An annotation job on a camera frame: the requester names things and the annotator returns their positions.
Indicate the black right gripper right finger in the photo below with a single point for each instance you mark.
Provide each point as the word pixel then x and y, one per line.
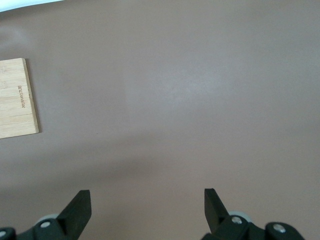
pixel 215 212

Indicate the brown table mat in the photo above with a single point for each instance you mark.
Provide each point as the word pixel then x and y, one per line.
pixel 175 100

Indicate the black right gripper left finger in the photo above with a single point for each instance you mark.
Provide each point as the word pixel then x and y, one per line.
pixel 72 220

